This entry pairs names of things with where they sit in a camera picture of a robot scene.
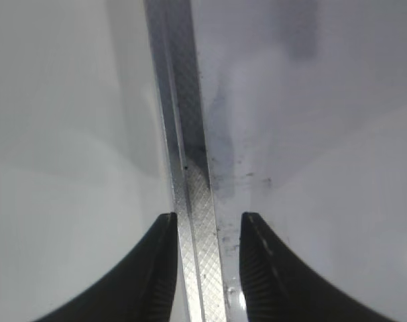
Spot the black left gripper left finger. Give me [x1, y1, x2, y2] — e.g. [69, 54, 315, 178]
[41, 213, 178, 321]

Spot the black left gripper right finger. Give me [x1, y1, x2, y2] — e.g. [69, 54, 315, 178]
[239, 212, 389, 321]

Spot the white board with aluminium frame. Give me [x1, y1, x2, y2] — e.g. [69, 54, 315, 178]
[144, 1, 407, 321]

